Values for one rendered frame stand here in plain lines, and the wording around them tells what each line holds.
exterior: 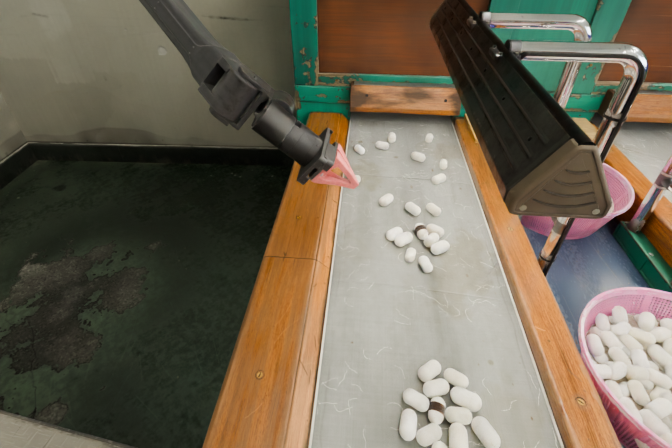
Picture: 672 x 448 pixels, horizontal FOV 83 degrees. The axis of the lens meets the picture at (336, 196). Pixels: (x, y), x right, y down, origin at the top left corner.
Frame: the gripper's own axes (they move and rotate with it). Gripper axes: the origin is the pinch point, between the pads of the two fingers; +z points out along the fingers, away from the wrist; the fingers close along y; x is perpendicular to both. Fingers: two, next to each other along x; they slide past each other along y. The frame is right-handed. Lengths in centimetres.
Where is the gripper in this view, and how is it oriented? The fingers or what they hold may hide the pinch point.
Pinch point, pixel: (352, 183)
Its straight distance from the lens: 67.5
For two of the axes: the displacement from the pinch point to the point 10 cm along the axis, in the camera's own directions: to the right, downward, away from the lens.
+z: 7.6, 5.5, 3.4
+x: -6.4, 5.7, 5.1
